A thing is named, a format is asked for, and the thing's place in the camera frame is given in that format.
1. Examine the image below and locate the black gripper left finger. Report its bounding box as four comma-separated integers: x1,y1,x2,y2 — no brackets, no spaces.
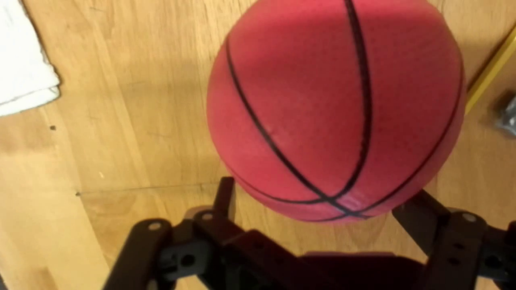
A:
101,176,345,290

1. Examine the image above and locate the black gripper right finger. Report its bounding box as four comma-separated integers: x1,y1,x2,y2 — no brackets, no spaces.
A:
392,189,516,290

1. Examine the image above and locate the pink mini basketball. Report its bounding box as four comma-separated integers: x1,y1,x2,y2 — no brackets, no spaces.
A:
206,0,467,224

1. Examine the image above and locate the yellow pencil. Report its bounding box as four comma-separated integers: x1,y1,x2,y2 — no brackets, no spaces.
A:
464,26,516,115

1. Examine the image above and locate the white folded paper sheet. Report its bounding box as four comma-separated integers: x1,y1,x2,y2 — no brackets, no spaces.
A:
0,0,63,118

